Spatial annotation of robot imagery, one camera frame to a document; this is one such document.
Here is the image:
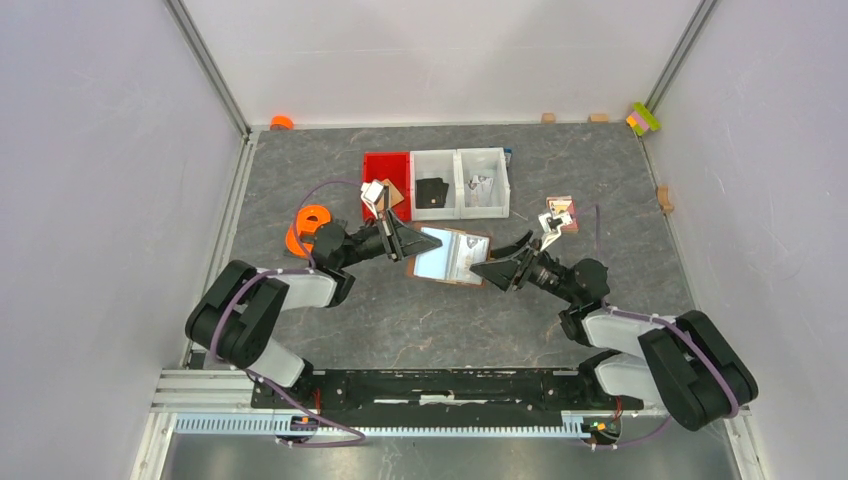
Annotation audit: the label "brown leather card holder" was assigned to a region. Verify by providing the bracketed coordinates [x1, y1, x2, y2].
[406, 224, 491, 287]

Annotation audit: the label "cards in white bin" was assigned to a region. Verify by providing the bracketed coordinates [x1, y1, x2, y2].
[465, 174, 494, 208]

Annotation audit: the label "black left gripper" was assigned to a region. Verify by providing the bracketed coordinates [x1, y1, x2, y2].
[338, 208, 442, 268]

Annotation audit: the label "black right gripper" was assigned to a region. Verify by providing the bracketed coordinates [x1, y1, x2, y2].
[469, 230, 578, 305]

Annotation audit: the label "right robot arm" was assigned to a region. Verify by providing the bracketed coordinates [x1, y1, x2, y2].
[470, 234, 759, 431]

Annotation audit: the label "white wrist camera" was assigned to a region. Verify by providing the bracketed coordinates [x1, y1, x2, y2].
[360, 180, 389, 219]
[538, 211, 564, 252]

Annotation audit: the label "dark grey credit card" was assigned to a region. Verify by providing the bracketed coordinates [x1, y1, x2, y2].
[415, 177, 450, 209]

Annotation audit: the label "white diamond credit card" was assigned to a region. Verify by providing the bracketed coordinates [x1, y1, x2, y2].
[457, 234, 489, 285]

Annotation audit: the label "cards in red bin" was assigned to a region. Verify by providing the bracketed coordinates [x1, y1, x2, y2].
[380, 179, 405, 208]

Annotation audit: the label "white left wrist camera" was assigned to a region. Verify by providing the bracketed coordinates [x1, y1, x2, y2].
[360, 180, 389, 219]

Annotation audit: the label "red plastic bin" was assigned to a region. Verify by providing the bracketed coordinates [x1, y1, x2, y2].
[362, 151, 412, 221]

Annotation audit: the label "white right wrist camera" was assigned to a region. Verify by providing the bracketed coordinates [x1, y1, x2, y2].
[538, 211, 564, 252]

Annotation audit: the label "colourful toy block stack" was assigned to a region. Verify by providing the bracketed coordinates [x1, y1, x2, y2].
[625, 102, 662, 137]

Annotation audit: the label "orange tape dispenser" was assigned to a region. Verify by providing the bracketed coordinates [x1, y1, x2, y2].
[285, 204, 333, 258]

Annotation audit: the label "wooden arch block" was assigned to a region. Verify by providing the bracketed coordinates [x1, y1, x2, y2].
[656, 185, 675, 215]

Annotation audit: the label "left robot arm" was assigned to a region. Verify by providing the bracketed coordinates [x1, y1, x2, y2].
[185, 210, 442, 408]

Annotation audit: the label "white plastic bin left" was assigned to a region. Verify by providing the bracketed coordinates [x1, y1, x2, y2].
[410, 150, 459, 221]

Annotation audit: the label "playing card box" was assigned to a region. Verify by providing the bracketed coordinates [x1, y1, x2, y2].
[546, 196, 579, 233]

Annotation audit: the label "white plastic bin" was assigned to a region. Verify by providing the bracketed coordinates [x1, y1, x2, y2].
[457, 147, 511, 220]
[410, 150, 459, 221]

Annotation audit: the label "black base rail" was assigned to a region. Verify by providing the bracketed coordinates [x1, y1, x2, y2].
[287, 368, 644, 427]

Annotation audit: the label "white plastic bin right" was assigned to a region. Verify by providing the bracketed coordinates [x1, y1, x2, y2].
[457, 147, 511, 220]

